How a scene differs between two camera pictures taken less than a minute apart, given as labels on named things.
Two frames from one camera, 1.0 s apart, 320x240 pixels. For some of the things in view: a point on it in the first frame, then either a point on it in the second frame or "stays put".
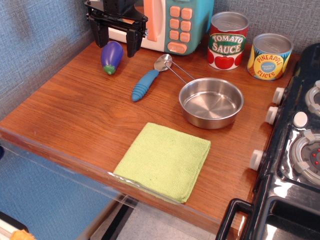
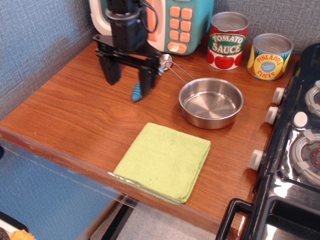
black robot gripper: x=123 y=14 to x=128 y=43
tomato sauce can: x=227 y=39 stays put
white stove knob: x=256 y=159 stays put
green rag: x=165 y=160 stays put
